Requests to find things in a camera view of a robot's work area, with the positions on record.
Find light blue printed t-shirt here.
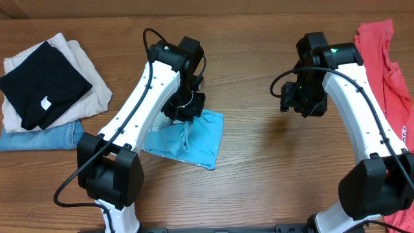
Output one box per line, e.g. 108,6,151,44
142,109,224,170

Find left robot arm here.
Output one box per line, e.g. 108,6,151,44
77,37,205,232

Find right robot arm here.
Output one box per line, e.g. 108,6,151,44
276,32,413,233

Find red t-shirt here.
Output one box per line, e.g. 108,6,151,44
353,19,414,233

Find folded beige garment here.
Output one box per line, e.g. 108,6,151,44
2,32,113,133

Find folded blue jeans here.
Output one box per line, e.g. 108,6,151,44
1,120,84,151

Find folded black garment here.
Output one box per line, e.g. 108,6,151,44
1,41,93,130

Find left black cable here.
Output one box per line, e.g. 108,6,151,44
53,27,208,233

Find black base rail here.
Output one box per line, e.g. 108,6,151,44
78,223,311,233

